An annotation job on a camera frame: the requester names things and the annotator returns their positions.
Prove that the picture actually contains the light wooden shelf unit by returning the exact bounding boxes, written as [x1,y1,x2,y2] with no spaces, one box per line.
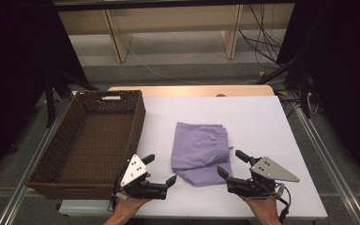
[57,4,294,64]

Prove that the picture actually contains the thin white floor cable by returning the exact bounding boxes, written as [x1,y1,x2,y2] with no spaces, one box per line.
[118,31,204,86]

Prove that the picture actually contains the aluminium floor rail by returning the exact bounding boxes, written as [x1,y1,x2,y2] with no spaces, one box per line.
[0,92,79,225]
[288,90,360,225]

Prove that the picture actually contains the white table mat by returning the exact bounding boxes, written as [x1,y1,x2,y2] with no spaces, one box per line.
[58,96,328,219]

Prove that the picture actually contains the black tripod stand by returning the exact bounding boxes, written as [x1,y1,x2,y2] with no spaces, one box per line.
[255,55,314,120]
[42,68,99,129]

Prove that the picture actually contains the black curtain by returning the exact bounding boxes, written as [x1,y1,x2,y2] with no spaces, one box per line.
[0,0,89,186]
[276,0,360,189]

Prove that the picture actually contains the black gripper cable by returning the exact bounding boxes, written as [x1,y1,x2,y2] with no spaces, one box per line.
[107,164,128,212]
[276,183,293,225]

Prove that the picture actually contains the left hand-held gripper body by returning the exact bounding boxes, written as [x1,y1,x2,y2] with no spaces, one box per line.
[113,153,169,201]

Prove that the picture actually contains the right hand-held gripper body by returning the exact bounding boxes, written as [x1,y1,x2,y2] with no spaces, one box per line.
[226,156,301,201]

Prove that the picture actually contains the bundle of black cables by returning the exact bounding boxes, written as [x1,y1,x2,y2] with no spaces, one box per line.
[238,4,288,71]

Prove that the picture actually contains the brown woven basket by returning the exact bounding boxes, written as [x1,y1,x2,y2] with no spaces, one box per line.
[26,89,147,201]

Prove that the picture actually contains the person's right hand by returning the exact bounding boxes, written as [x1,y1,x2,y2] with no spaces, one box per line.
[239,194,279,219]

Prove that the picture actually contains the purple shorts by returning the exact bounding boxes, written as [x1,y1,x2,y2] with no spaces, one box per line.
[171,121,234,188]

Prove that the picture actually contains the person's left hand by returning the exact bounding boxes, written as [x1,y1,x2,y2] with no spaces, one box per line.
[112,172,153,218]

